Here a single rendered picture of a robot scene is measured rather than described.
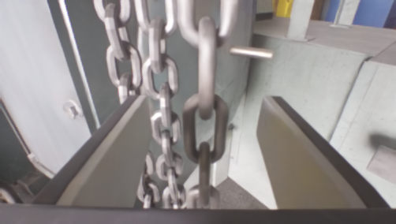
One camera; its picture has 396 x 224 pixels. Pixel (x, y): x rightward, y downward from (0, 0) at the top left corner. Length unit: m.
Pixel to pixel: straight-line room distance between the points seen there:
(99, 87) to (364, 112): 0.45
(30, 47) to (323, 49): 0.50
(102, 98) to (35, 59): 0.06
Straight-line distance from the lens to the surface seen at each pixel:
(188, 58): 0.24
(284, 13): 2.21
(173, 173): 0.16
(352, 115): 0.50
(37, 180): 0.50
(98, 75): 0.17
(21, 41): 0.22
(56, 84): 0.20
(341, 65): 0.53
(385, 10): 3.09
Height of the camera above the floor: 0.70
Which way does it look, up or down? 31 degrees down
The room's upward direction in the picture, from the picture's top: straight up
